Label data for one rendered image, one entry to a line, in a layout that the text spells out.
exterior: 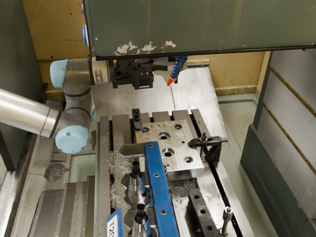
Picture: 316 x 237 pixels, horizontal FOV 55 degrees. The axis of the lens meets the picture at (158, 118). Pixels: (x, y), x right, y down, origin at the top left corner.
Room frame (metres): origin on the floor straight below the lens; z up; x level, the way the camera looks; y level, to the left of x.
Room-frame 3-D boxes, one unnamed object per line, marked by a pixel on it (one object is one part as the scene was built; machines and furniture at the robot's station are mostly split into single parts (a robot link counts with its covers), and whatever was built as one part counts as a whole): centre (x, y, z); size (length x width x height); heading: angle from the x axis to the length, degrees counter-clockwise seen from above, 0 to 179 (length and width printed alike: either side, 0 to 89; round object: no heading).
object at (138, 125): (1.04, 0.09, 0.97); 0.13 x 0.03 x 0.15; 9
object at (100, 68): (0.74, 0.15, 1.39); 0.08 x 0.05 x 0.08; 9
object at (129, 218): (0.40, 0.04, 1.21); 0.07 x 0.05 x 0.01; 99
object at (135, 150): (0.61, 0.07, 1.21); 0.07 x 0.05 x 0.01; 99
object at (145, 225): (0.34, 0.03, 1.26); 0.04 x 0.04 x 0.07
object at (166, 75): (0.72, -0.03, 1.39); 0.09 x 0.03 x 0.06; 74
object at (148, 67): (0.73, 0.02, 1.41); 0.09 x 0.05 x 0.02; 74
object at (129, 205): (0.45, 0.05, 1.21); 0.06 x 0.06 x 0.03
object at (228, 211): (0.56, -0.22, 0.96); 0.03 x 0.03 x 0.13
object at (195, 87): (1.43, 0.05, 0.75); 0.89 x 0.67 x 0.26; 99
